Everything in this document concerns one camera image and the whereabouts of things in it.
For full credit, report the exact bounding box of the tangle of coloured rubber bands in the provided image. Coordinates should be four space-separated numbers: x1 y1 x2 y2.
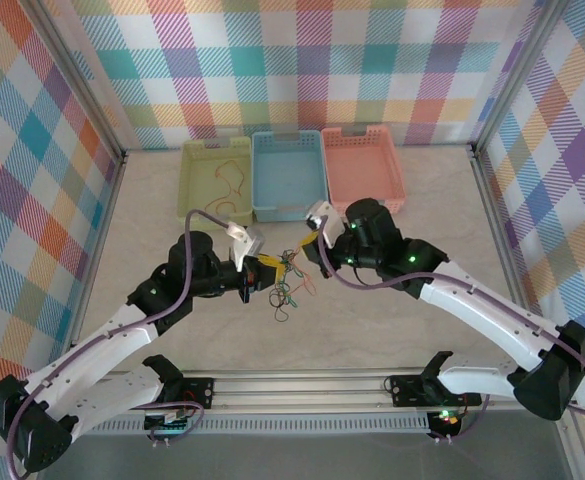
276 248 319 284

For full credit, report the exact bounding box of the thin black cable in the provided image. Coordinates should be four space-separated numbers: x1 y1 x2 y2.
267 283 297 324

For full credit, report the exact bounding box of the thin orange cable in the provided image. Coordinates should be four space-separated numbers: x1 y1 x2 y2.
215 158 247 214

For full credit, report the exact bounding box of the pink plastic basket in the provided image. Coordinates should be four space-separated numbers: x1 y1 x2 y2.
320 125 407 219

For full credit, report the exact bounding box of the blue plastic basket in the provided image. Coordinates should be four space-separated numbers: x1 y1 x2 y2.
250 130 331 224

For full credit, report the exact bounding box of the green plastic basket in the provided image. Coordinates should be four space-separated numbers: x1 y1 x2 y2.
178 137 254 225

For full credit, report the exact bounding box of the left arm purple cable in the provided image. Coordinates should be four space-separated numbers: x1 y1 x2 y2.
2 209 231 480

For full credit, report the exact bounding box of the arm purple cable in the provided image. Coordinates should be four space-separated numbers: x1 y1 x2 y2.
319 238 585 444
2 209 231 480

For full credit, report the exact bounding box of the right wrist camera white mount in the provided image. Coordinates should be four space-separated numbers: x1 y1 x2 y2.
304 199 346 249

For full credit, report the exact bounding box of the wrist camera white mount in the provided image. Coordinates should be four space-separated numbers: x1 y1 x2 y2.
224 221 266 272
304 199 346 249

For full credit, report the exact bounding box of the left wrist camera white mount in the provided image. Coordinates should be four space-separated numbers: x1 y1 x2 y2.
224 221 266 272

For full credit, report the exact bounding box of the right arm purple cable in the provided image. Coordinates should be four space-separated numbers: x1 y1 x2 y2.
319 238 585 444

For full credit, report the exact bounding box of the aluminium mounting rail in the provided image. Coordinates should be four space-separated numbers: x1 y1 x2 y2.
26 368 581 415

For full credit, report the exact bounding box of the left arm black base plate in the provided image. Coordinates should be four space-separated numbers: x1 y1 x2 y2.
123 377 215 410

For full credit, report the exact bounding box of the slotted grey cable duct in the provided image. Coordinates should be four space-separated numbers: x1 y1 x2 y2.
51 417 431 435

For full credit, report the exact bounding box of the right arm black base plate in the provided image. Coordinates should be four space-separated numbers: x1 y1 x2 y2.
389 373 483 407

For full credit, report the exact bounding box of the aluminium frame post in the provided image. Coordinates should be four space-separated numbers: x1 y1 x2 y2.
470 0 566 151
21 0 129 161

